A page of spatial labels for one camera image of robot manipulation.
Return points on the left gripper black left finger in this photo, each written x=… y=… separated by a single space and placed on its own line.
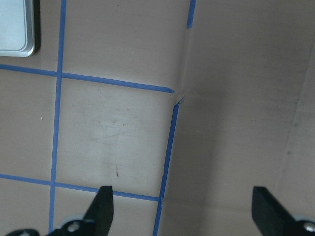
x=97 y=220

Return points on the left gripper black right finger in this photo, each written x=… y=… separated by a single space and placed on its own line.
x=272 y=219

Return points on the lower horizontal blue tape strip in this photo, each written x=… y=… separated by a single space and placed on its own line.
x=77 y=187

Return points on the horizontal blue tape strip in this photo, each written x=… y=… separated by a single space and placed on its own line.
x=87 y=78
x=77 y=187

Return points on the right vertical blue tape strip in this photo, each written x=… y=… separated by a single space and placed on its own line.
x=166 y=167

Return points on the long vertical blue tape strip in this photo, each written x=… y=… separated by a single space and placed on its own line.
x=57 y=115

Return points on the upper horizontal blue tape strip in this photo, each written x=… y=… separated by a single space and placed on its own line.
x=87 y=78

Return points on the silver kitchen scale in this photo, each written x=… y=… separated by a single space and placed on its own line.
x=20 y=29

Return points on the short top blue tape strip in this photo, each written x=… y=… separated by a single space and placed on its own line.
x=191 y=11

